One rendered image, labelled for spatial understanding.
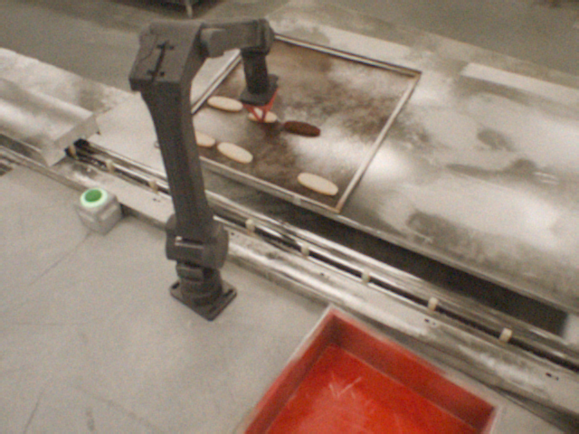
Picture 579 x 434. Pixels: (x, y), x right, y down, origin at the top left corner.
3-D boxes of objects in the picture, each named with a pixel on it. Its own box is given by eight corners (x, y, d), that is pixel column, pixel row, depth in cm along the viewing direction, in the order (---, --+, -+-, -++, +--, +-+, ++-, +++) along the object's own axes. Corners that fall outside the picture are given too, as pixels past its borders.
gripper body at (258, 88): (280, 80, 125) (276, 56, 119) (263, 108, 120) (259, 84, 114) (255, 77, 127) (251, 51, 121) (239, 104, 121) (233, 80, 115)
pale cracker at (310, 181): (294, 182, 117) (294, 179, 116) (303, 171, 118) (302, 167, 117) (332, 198, 113) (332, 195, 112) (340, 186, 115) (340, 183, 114)
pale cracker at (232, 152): (214, 150, 125) (213, 147, 124) (224, 140, 127) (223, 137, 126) (246, 166, 121) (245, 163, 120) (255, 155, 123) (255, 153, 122)
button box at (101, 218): (83, 234, 121) (68, 201, 113) (107, 213, 126) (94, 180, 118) (109, 247, 118) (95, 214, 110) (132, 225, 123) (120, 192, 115)
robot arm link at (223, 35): (139, 59, 75) (209, 66, 73) (137, 18, 72) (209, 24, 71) (230, 42, 114) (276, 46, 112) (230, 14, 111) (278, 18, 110)
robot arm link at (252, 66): (235, 53, 111) (260, 55, 110) (243, 34, 115) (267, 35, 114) (241, 79, 117) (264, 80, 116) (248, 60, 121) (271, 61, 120)
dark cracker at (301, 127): (280, 129, 127) (280, 126, 126) (287, 118, 129) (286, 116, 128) (317, 138, 124) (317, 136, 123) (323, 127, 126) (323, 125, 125)
